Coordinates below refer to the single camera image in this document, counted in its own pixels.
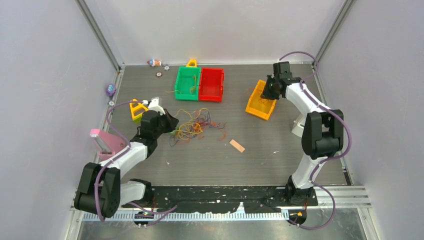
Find green plastic bin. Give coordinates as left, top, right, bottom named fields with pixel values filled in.
left=174, top=66, right=201, bottom=101

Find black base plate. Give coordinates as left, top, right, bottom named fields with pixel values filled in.
left=134, top=185, right=318, bottom=214

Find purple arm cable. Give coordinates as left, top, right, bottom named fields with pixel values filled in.
left=278, top=51, right=353, bottom=232
left=93, top=100, right=178, bottom=228

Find orange plastic bin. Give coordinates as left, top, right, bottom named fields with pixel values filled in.
left=245, top=79, right=277, bottom=121

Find purple egg toy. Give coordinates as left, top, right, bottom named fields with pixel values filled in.
left=106, top=83, right=117, bottom=97

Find yellow triangular toy block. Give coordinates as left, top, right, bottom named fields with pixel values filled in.
left=129, top=98, right=149, bottom=124

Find white toy toaster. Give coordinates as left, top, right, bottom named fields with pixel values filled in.
left=291, top=114, right=306, bottom=138

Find pink toy toaster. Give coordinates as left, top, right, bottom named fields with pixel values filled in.
left=89, top=128, right=127, bottom=163

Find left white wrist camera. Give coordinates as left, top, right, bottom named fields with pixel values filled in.
left=141, top=96, right=165, bottom=115

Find orange yellow purple cables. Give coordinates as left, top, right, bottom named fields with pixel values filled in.
left=168, top=108, right=229, bottom=147

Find small clown figurine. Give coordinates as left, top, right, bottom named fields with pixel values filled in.
left=146, top=58, right=162, bottom=67

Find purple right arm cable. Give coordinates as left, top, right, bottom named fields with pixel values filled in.
left=278, top=51, right=353, bottom=232

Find red plastic bin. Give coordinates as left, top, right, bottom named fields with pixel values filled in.
left=198, top=67, right=225, bottom=103

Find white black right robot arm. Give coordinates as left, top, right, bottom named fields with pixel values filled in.
left=261, top=61, right=344, bottom=205

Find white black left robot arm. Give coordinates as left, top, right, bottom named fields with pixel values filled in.
left=73, top=110, right=179, bottom=221

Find small wooden block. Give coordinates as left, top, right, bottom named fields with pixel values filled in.
left=229, top=139, right=245, bottom=153

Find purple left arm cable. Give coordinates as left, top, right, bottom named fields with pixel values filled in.
left=93, top=100, right=178, bottom=228

